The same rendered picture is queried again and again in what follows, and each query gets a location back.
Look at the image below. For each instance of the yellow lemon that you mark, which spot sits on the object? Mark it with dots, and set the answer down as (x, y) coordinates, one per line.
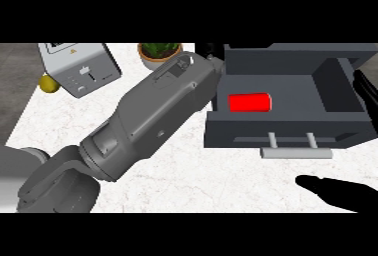
(47, 85)

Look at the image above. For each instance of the dark grey drawer front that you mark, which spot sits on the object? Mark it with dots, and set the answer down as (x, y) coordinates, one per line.
(275, 128)

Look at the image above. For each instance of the potted green plant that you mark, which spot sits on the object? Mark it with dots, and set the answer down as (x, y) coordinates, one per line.
(158, 55)

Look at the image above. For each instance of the dark grey cabinet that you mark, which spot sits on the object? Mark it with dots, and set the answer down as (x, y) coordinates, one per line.
(285, 56)

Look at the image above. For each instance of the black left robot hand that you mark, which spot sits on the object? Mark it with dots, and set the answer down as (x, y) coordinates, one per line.
(210, 49)

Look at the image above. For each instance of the dark grey drawer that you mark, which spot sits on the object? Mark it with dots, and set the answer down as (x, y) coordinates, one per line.
(290, 90)
(275, 128)

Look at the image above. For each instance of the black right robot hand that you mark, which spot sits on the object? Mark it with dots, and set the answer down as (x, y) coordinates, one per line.
(340, 193)

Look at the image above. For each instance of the white toaster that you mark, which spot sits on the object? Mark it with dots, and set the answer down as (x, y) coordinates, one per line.
(83, 68)

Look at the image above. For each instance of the red can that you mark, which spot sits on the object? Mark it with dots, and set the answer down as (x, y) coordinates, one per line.
(250, 102)

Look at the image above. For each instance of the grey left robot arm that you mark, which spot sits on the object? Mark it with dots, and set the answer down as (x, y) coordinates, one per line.
(148, 110)

